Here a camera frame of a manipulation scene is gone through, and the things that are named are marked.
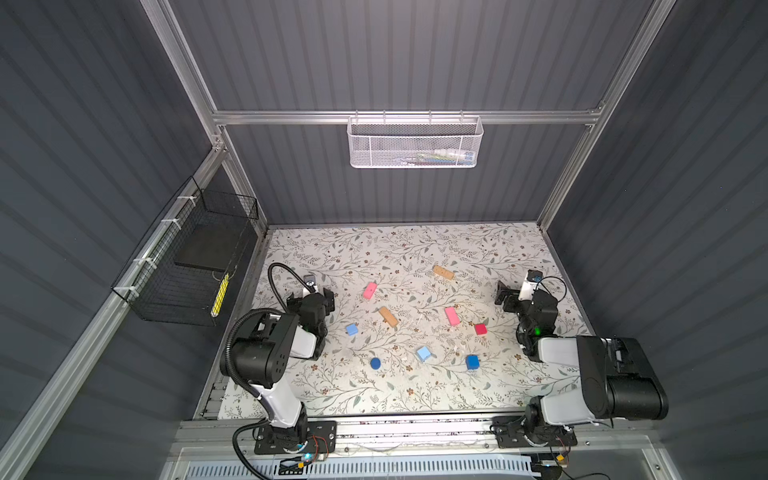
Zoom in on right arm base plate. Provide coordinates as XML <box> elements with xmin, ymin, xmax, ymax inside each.
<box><xmin>489</xmin><ymin>415</ymin><xmax>578</xmax><ymax>449</ymax></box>

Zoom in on light pink rectangular block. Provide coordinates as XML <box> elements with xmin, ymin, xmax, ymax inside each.
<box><xmin>362</xmin><ymin>282</ymin><xmax>377</xmax><ymax>300</ymax></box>

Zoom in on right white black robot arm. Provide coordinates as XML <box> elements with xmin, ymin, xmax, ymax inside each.
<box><xmin>494</xmin><ymin>271</ymin><xmax>669</xmax><ymax>446</ymax></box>

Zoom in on yellow marker in basket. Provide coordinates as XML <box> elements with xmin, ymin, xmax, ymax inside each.
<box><xmin>210</xmin><ymin>273</ymin><xmax>230</xmax><ymax>318</ymax></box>

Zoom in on blue cube block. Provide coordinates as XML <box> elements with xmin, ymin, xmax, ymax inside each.
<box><xmin>466</xmin><ymin>355</ymin><xmax>480</xmax><ymax>371</ymax></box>

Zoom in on white ventilated cable duct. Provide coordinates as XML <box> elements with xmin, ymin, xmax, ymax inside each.
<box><xmin>182</xmin><ymin>454</ymin><xmax>535</xmax><ymax>480</ymax></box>

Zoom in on floral patterned table mat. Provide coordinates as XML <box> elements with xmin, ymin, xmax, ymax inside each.
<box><xmin>253</xmin><ymin>223</ymin><xmax>589</xmax><ymax>416</ymax></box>

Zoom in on black pad in basket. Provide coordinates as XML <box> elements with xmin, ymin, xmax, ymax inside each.
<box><xmin>174</xmin><ymin>224</ymin><xmax>241</xmax><ymax>273</ymax></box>

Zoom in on light blue square block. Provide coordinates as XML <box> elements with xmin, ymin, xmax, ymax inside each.
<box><xmin>417</xmin><ymin>346</ymin><xmax>432</xmax><ymax>362</ymax></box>

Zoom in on markers in white basket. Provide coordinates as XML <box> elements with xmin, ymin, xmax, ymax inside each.
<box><xmin>396</xmin><ymin>149</ymin><xmax>476</xmax><ymax>167</ymax></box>

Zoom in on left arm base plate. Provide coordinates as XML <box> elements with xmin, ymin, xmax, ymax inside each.
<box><xmin>254</xmin><ymin>421</ymin><xmax>338</xmax><ymax>455</ymax></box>

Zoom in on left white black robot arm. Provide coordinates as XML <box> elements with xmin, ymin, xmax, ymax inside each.
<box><xmin>220</xmin><ymin>288</ymin><xmax>335</xmax><ymax>444</ymax></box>

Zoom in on black wire basket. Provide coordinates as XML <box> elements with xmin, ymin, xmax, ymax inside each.
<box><xmin>112</xmin><ymin>178</ymin><xmax>260</xmax><ymax>326</ymax></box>

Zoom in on natural wood plank block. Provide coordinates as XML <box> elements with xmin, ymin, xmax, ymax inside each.
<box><xmin>433</xmin><ymin>265</ymin><xmax>455</xmax><ymax>280</ymax></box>

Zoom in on white wire mesh basket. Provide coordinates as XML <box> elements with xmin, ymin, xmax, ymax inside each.
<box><xmin>346</xmin><ymin>115</ymin><xmax>484</xmax><ymax>169</ymax></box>

